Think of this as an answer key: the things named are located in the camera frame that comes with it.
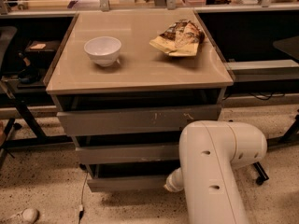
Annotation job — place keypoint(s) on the white sneaker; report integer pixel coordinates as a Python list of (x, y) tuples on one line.
[(26, 216)]

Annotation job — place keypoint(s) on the grey middle drawer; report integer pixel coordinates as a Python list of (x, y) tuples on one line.
[(128, 153)]

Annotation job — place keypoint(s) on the grey top drawer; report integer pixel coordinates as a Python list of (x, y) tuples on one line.
[(135, 120)]

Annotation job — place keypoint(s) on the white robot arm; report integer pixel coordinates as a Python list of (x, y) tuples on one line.
[(208, 153)]

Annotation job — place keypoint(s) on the grey office chair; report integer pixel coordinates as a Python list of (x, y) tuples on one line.
[(7, 34)]

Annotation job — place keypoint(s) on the white bowl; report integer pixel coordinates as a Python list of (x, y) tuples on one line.
[(103, 50)]

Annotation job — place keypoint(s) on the grey drawer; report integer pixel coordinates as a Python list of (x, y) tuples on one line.
[(135, 120), (130, 176), (128, 153)]

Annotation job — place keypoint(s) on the yellow chip bag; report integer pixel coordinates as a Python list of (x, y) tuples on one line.
[(181, 39)]

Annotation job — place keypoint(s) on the grey drawer cabinet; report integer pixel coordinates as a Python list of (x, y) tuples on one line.
[(141, 77)]

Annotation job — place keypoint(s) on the black wheeled stand right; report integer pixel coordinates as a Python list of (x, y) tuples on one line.
[(292, 135)]

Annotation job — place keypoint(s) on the black box with note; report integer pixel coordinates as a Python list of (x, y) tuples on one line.
[(42, 49)]

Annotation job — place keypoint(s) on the grey bottom drawer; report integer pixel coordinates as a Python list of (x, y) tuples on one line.
[(130, 176)]

